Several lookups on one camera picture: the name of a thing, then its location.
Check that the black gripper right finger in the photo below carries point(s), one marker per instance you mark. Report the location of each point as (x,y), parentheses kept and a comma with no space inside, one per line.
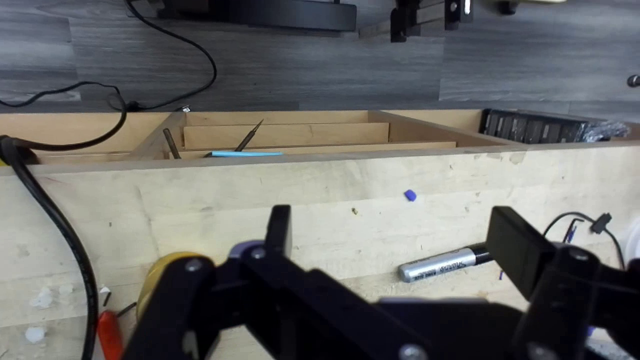
(517,246)

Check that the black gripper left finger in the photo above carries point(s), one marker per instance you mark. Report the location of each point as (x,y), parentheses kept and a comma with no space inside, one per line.
(278,230)

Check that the black silver marker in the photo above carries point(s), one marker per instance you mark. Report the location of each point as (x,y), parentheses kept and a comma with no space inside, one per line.
(441,263)

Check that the dark blue pen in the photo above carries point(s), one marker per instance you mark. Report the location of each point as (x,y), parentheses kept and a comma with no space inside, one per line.
(570,230)

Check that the wooden drawer organizer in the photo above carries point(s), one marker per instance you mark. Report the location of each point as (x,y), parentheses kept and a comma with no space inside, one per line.
(300,133)

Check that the dark short tool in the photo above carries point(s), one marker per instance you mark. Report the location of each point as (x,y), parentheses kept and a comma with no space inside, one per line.
(172,143)

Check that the black caster wheel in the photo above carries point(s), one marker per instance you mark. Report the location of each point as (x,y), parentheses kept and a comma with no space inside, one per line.
(635,81)

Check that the black flat base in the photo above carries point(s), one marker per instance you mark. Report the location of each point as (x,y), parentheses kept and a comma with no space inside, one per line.
(267,13)

